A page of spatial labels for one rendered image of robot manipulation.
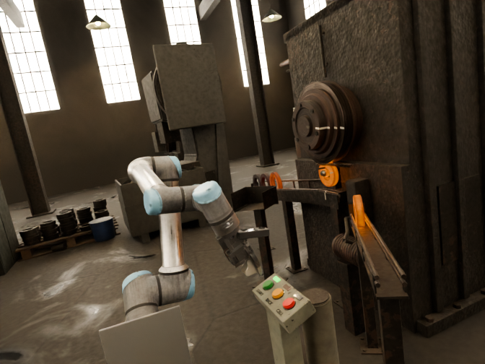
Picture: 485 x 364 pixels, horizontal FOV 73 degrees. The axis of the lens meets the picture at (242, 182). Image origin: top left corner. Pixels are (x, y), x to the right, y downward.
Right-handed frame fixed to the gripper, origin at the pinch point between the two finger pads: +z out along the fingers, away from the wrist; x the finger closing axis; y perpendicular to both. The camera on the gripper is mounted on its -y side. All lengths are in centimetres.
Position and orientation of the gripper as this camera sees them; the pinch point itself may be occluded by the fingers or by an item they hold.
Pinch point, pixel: (260, 271)
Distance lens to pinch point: 119.3
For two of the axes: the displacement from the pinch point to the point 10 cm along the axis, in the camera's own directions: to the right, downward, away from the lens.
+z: 4.7, 8.4, 2.7
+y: -8.0, 5.3, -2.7
